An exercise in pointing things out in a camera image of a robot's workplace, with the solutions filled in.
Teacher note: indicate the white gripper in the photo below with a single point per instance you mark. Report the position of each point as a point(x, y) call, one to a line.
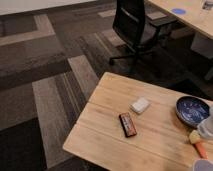
point(205, 129)

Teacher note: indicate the orange pepper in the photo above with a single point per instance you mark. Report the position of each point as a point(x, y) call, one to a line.
point(201, 150)

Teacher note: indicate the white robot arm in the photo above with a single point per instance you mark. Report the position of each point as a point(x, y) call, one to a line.
point(211, 116)

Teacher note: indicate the blue ceramic bowl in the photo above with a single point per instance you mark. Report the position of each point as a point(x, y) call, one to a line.
point(192, 110)

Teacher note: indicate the white cup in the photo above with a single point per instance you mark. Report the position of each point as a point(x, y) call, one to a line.
point(202, 165)

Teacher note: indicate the white small box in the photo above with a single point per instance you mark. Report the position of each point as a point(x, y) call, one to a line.
point(140, 105)

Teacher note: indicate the brown snack bar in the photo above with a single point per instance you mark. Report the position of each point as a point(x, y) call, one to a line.
point(127, 125)

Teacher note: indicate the wooden background desk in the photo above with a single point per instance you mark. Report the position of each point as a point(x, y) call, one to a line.
point(196, 17)

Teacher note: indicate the black office chair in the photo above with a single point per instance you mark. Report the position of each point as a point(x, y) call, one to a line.
point(139, 32)

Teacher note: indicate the blue round disc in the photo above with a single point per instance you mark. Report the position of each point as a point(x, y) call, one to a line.
point(178, 11)

